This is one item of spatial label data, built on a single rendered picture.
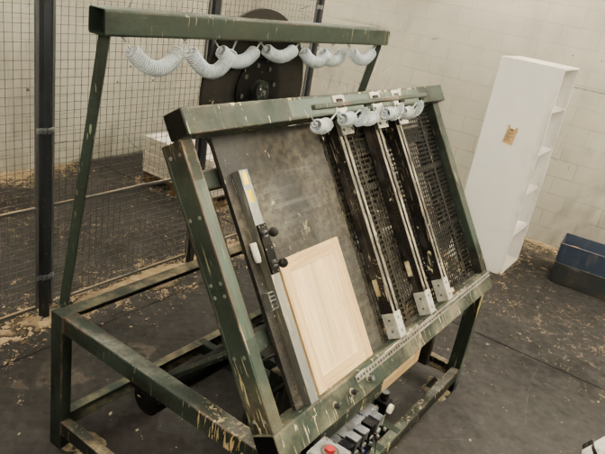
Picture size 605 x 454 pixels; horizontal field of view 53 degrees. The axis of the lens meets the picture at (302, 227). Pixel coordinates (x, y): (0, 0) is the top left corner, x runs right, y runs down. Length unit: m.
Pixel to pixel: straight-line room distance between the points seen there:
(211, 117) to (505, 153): 4.32
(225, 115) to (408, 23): 5.94
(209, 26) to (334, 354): 1.51
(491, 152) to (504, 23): 1.92
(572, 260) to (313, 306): 4.38
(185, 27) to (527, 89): 4.01
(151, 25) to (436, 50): 5.68
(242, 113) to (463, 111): 5.62
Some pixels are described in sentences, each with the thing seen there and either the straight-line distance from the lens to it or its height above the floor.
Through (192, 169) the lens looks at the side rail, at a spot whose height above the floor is 1.74.
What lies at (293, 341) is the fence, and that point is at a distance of 2.42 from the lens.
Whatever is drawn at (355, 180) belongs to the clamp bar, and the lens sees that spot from 2.92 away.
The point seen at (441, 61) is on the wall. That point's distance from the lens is 7.90.
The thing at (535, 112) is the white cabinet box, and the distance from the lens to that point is 6.11.
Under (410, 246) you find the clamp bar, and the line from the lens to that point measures 3.22.
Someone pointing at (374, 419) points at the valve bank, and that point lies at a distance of 2.74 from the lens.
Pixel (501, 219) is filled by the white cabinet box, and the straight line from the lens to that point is 6.34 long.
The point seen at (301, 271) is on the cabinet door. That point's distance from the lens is 2.55.
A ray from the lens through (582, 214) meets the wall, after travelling 7.60.
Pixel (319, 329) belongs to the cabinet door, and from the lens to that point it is 2.59.
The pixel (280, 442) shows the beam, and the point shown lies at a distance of 2.33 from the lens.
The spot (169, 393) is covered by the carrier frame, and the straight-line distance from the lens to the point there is 2.65.
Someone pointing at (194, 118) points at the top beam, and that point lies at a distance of 2.20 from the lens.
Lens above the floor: 2.41
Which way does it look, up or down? 22 degrees down
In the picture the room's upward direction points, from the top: 10 degrees clockwise
